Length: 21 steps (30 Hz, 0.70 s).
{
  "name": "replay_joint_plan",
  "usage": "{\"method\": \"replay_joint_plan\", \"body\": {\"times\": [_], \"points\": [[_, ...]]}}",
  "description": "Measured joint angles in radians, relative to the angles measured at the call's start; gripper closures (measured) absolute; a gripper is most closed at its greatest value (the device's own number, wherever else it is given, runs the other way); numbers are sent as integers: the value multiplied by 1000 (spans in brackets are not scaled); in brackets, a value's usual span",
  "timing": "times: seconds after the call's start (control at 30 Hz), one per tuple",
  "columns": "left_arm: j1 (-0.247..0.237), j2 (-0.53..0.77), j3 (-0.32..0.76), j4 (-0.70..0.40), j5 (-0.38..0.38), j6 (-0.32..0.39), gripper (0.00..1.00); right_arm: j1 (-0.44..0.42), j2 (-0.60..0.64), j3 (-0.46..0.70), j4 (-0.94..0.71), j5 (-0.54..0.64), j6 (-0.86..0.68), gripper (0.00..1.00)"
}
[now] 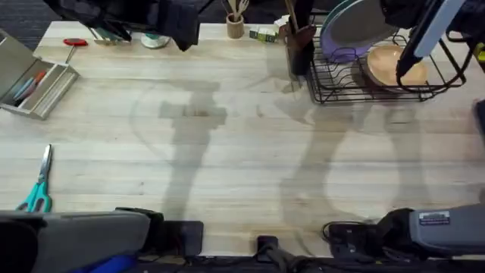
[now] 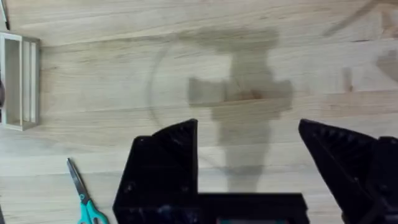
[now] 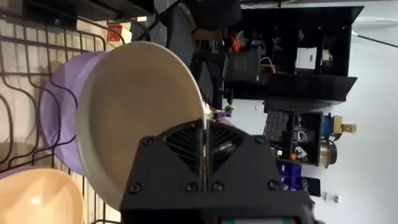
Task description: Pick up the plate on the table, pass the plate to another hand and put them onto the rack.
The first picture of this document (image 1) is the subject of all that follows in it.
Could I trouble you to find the wooden cup with utensils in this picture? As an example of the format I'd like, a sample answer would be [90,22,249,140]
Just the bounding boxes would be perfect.
[221,0,251,40]

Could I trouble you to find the black wire dish rack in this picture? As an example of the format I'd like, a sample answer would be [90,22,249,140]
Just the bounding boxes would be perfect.
[286,10,475,105]

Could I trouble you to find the grey plate with teal rim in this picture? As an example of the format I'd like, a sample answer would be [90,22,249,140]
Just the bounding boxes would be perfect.
[324,0,399,49]

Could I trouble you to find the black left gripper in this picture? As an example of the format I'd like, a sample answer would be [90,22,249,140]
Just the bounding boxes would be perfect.
[43,0,202,52]

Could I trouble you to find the tan wooden bowl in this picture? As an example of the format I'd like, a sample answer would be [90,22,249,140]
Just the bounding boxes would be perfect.
[365,45,430,88]

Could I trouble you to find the grey box with pens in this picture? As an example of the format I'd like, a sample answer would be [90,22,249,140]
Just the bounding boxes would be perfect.
[0,29,81,121]

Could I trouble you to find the small green and white box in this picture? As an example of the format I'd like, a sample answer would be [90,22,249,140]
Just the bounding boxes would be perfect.
[249,25,278,44]

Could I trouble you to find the red-handled tool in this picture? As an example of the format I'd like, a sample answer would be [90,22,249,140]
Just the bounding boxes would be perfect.
[62,37,89,64]

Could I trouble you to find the beige and teal tool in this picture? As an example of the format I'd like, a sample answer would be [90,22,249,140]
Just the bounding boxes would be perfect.
[89,27,133,47]

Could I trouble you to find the white round tape roll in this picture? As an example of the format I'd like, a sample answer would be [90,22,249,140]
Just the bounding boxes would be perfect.
[140,33,171,50]

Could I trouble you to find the teal-handled scissors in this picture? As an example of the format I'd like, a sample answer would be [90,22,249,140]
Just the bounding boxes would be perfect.
[15,143,54,214]

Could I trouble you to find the brown wooden spatula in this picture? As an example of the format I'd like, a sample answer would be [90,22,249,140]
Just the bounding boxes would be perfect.
[278,0,318,51]

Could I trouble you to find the black rail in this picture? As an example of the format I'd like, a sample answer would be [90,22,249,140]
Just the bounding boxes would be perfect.
[134,254,485,273]

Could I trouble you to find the purple plate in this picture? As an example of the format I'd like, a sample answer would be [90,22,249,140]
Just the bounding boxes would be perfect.
[319,21,375,64]

